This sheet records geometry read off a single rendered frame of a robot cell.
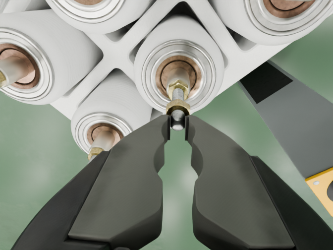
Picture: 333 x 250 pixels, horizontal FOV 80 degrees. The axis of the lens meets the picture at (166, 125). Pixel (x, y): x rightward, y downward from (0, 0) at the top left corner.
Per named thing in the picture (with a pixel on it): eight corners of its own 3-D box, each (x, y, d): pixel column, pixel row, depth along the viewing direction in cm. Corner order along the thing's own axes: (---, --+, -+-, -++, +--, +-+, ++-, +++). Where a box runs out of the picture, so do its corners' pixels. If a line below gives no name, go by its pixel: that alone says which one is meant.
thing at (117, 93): (119, 51, 37) (77, 89, 22) (165, 75, 39) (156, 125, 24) (103, 93, 42) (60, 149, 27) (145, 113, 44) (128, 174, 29)
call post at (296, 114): (259, 52, 42) (392, 140, 16) (275, 76, 45) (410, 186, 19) (231, 73, 45) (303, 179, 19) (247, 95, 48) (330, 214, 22)
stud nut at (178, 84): (164, 92, 18) (163, 95, 17) (173, 76, 17) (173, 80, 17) (182, 102, 19) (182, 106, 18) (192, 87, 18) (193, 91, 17)
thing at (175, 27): (140, 43, 36) (113, 77, 21) (179, -2, 32) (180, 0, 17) (177, 80, 39) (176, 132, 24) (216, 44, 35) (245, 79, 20)
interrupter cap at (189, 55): (127, 76, 21) (125, 79, 20) (180, 19, 18) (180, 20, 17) (176, 121, 24) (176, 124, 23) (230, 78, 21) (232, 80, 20)
